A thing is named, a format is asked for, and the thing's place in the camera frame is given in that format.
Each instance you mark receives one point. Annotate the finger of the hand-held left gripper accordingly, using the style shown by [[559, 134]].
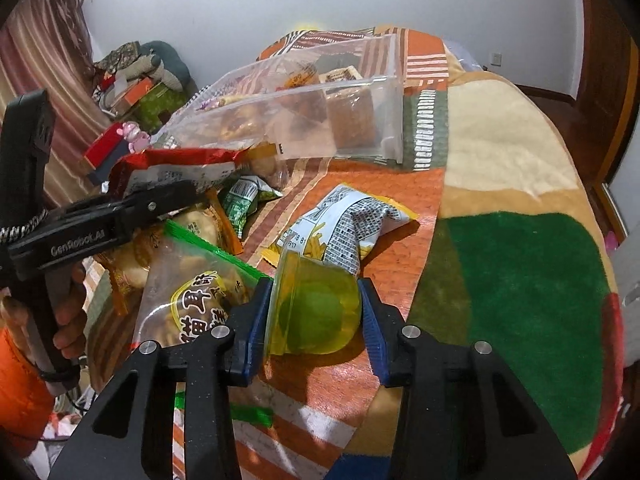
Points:
[[160, 200]]

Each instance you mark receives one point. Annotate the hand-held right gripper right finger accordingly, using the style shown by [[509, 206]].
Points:
[[372, 332]]

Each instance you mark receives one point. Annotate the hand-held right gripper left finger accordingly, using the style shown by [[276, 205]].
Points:
[[260, 327]]

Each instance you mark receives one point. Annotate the red snack packet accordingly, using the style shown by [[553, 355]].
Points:
[[175, 162]]

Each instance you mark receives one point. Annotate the yellow jelly cup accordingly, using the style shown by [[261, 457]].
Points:
[[312, 310]]

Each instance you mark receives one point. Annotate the large clear zip bag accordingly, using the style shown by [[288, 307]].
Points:
[[310, 115]]

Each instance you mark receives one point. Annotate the person's left forearm orange sleeve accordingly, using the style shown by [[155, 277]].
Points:
[[20, 395]]

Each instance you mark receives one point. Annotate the person's left hand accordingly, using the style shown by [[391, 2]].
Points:
[[67, 320]]

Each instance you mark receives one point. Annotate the orange pastry packet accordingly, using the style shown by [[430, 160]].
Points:
[[200, 227]]

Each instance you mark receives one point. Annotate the pink toy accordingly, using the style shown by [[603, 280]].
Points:
[[134, 135]]

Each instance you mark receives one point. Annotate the red box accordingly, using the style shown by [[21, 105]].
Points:
[[102, 152]]

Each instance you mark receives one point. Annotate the clear zip bag green seal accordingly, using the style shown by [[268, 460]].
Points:
[[190, 285]]

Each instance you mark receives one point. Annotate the green snack packet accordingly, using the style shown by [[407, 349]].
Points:
[[245, 200]]

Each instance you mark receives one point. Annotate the green box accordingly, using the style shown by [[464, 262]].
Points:
[[160, 105]]

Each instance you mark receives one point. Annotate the white and yellow snack packet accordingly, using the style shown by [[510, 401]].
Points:
[[345, 230]]

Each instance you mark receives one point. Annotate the orange box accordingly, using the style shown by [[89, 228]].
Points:
[[131, 92]]

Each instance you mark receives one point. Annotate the pile of clothes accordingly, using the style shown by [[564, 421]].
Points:
[[145, 62]]

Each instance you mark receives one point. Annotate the patchwork blanket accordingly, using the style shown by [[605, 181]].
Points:
[[500, 270]]

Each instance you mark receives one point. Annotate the orange round snack packet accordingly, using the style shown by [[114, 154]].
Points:
[[300, 79]]

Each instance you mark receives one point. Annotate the striped curtain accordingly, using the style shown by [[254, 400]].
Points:
[[45, 50]]

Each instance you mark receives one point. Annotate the brown bread packet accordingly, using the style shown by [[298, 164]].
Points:
[[350, 115]]

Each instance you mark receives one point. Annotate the wooden door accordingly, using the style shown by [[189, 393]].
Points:
[[607, 85]]

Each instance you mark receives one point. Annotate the white wall socket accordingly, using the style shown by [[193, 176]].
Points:
[[495, 58]]

